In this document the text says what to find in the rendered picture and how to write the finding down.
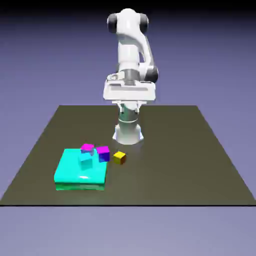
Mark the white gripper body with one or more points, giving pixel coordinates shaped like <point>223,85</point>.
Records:
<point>130,93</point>

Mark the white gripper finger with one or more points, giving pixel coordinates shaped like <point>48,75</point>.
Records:
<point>121,108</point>
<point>137,108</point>

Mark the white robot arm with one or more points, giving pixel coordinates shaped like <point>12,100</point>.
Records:
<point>128,44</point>

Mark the small magenta cube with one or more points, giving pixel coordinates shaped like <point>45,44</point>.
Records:
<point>87,147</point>
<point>103,153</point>

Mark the small yellow cube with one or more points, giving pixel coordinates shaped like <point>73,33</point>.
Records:
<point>119,157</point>

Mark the small cyan cube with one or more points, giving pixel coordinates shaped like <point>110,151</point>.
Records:
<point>86,162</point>

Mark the large cyan box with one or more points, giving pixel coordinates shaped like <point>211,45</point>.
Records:
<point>80,178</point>

